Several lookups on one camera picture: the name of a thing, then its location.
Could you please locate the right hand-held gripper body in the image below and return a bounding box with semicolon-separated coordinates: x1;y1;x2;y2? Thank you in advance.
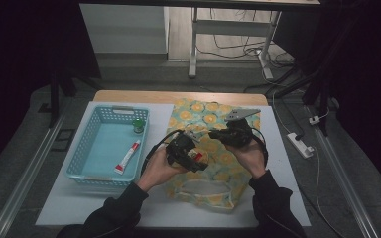
219;109;262;148

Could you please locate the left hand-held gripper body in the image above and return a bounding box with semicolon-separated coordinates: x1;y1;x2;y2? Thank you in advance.
166;130;201;168

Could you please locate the orange slice print cloth bag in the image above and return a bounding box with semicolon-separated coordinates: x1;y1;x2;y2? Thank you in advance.
163;97;262;210

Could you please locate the small green capped bottle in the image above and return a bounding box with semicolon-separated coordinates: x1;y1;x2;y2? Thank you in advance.
132;118;147;135

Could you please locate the red and white tube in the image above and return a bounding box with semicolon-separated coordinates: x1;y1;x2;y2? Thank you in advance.
113;139;142;176

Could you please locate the light blue plastic basket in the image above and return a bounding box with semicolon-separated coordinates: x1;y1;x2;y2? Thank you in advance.
63;104;151;190

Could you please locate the person's left hand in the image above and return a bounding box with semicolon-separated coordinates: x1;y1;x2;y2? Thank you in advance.
137;145;188;193

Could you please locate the person's right hand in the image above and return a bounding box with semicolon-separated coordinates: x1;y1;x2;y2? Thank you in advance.
226;138;267;180

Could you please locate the white power strip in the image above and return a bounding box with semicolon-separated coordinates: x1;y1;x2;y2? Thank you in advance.
286;132;316;159

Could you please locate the black metal stand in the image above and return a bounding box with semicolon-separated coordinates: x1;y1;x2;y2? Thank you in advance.
271;9;365;137
48;63;103;129

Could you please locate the white panel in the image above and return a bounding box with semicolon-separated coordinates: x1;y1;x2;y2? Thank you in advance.
79;3;170;55

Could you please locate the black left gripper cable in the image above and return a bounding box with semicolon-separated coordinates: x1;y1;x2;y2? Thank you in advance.
140;129;183;177

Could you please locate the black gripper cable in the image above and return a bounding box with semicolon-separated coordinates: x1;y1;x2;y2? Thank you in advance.
251;127;270;167
140;129;183;177

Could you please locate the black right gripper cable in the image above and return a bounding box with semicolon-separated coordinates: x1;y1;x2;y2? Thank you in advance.
251;127;270;167

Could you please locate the white power strip cable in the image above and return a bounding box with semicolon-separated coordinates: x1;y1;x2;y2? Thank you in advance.
261;67;296;135

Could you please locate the tangle of floor cables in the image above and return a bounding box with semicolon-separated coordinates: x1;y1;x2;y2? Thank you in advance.
196;9;295;67

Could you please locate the thin white cable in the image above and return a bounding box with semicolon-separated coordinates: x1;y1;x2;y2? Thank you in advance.
311;147;345;238

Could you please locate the white desk frame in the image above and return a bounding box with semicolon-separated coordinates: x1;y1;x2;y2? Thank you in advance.
188;6;283;80

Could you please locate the aluminium floor rail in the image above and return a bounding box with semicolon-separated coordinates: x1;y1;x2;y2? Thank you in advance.
0;108;71;238
306;105;381;238

